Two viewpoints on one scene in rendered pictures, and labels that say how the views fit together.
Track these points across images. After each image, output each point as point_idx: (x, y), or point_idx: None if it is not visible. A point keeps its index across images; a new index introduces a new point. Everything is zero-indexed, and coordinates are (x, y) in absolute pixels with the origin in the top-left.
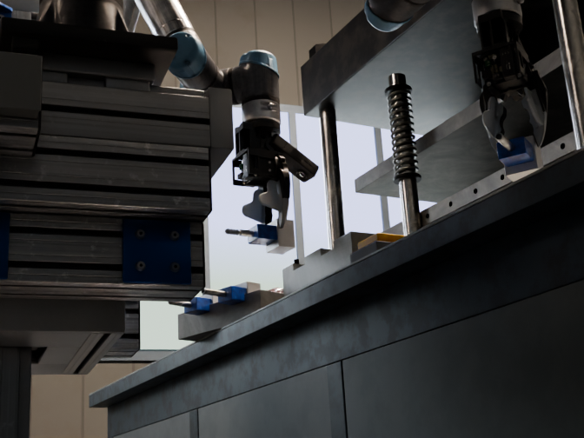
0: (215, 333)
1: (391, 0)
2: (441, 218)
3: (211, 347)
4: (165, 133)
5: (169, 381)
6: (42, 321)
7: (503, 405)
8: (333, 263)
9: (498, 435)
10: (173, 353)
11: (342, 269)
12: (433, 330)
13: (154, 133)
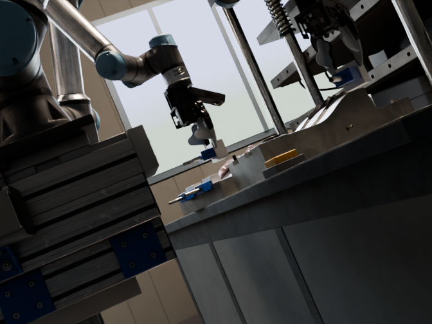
0: (203, 208)
1: None
2: (310, 159)
3: (204, 216)
4: (111, 177)
5: (191, 225)
6: (90, 309)
7: (389, 268)
8: (255, 164)
9: (392, 286)
10: (185, 216)
11: (261, 182)
12: (330, 216)
13: (104, 180)
